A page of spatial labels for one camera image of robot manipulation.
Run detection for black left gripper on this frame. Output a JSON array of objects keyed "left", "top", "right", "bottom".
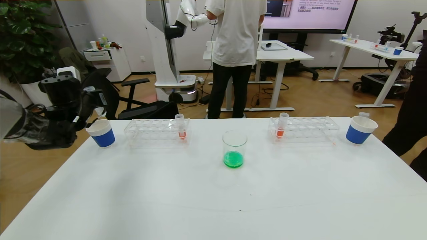
[{"left": 81, "top": 88, "right": 119, "bottom": 120}]

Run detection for blue pigment test tube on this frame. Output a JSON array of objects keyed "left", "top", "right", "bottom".
[{"left": 83, "top": 86, "right": 108, "bottom": 119}]

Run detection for clear acrylic test tube rack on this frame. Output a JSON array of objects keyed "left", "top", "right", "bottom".
[
  {"left": 268, "top": 116, "right": 341, "bottom": 144},
  {"left": 124, "top": 118, "right": 191, "bottom": 146}
]

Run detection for red pigment test tube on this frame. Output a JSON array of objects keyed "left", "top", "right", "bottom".
[{"left": 175, "top": 114, "right": 187, "bottom": 140}]

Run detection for clear glass beaker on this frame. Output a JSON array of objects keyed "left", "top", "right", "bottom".
[{"left": 222, "top": 130, "right": 248, "bottom": 169}]

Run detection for orange pigment test tube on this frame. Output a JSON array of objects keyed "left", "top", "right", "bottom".
[{"left": 276, "top": 113, "right": 289, "bottom": 139}]

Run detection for blue and white paper cup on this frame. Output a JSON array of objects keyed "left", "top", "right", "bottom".
[
  {"left": 86, "top": 119, "right": 116, "bottom": 148},
  {"left": 346, "top": 116, "right": 378, "bottom": 145}
]

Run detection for black office chair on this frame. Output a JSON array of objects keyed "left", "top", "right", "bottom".
[{"left": 82, "top": 68, "right": 179, "bottom": 120}]

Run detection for olive green jacket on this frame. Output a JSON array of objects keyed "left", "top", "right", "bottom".
[{"left": 59, "top": 47, "right": 100, "bottom": 100}]

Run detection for white humanoid robot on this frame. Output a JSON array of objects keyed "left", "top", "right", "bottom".
[{"left": 146, "top": 0, "right": 217, "bottom": 103}]

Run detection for white plant pot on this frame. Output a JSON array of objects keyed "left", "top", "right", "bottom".
[{"left": 21, "top": 75, "right": 64, "bottom": 110}]

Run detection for white standing desk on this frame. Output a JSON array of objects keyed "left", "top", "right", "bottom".
[
  {"left": 202, "top": 42, "right": 261, "bottom": 112},
  {"left": 258, "top": 41, "right": 314, "bottom": 112}
]

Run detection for green leafy plant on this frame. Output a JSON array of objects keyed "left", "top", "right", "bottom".
[{"left": 0, "top": 0, "right": 63, "bottom": 85}]

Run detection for person in white shirt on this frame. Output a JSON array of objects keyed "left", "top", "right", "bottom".
[{"left": 204, "top": 0, "right": 267, "bottom": 119}]

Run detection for grey flat tablet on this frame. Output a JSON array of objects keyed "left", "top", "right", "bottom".
[{"left": 261, "top": 43, "right": 288, "bottom": 51}]

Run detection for black mobile robot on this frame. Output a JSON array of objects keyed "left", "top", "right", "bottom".
[{"left": 353, "top": 12, "right": 427, "bottom": 100}]

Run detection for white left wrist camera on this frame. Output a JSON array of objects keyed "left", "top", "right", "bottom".
[{"left": 56, "top": 66, "right": 82, "bottom": 83}]

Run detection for large wall display screen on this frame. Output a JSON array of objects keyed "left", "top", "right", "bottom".
[{"left": 262, "top": 0, "right": 358, "bottom": 34}]

